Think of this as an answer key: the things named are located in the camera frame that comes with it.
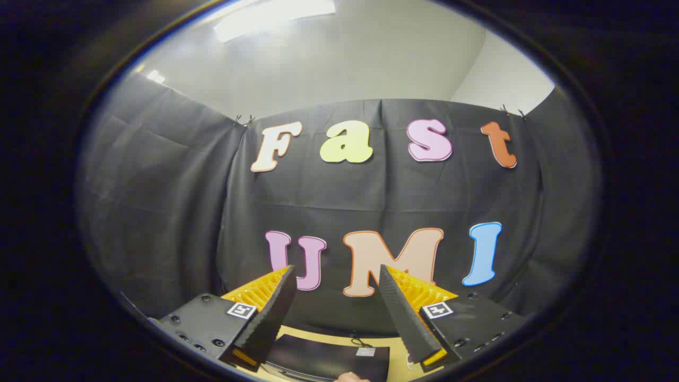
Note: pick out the black backdrop cloth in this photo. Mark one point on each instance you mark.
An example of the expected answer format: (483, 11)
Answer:
(159, 212)

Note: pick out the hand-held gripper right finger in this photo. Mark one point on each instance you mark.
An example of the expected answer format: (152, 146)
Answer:
(406, 313)

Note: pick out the ceiling light panel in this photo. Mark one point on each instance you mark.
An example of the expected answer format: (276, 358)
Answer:
(270, 16)

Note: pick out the black toaster oven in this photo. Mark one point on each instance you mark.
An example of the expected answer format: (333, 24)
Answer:
(318, 355)

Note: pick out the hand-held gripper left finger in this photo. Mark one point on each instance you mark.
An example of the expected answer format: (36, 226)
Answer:
(270, 318)

